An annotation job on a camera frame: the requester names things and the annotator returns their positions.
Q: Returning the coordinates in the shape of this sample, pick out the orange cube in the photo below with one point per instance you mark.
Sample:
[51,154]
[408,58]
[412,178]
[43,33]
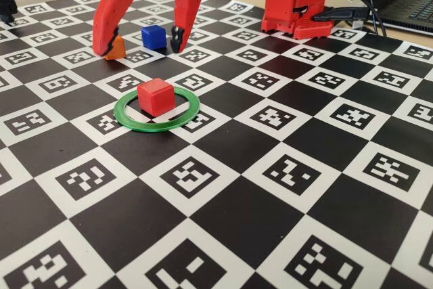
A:
[119,51]

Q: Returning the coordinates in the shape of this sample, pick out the blue cube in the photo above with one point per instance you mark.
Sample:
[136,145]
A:
[154,37]

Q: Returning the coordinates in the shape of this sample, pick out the red cube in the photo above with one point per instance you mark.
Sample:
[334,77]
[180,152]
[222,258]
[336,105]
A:
[155,99]

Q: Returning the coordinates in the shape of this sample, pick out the black clamp stand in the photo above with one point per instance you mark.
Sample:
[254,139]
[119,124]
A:
[6,1]

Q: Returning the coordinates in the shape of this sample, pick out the black flat adapter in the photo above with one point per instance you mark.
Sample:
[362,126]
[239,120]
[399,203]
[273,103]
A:
[341,14]

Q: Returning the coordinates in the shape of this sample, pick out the small grey plug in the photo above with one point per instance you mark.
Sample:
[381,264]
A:
[358,24]

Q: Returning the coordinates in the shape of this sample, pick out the checkerboard marker mat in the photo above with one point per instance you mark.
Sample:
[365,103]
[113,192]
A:
[236,201]

